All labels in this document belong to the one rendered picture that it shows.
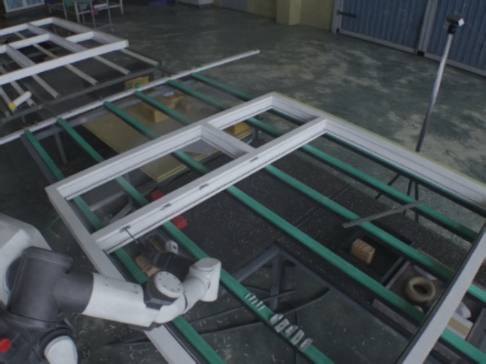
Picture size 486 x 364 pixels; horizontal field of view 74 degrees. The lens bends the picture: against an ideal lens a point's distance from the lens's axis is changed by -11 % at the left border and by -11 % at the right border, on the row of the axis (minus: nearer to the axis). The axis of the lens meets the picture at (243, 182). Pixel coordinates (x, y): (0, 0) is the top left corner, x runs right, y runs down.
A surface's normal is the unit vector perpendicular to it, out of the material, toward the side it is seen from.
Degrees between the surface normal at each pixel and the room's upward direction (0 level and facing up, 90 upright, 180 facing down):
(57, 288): 54
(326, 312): 0
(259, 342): 0
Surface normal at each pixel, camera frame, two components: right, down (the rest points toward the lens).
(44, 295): 0.72, -0.18
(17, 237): 0.58, -0.44
